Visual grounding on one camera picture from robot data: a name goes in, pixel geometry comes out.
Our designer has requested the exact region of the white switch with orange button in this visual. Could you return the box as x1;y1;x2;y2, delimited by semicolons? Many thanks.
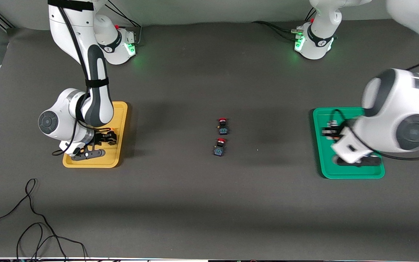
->
325;121;342;142

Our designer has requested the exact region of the yellow plastic tray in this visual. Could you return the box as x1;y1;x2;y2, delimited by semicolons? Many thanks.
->
62;101;128;168

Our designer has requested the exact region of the green plastic tray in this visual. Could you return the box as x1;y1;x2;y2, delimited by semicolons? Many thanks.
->
312;107;386;179

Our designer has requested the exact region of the dark grey table mat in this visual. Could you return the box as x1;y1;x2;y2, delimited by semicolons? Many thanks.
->
0;18;419;261

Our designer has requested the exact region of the thin black cable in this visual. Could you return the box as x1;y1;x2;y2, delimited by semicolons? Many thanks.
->
16;222;87;262
0;178;67;262

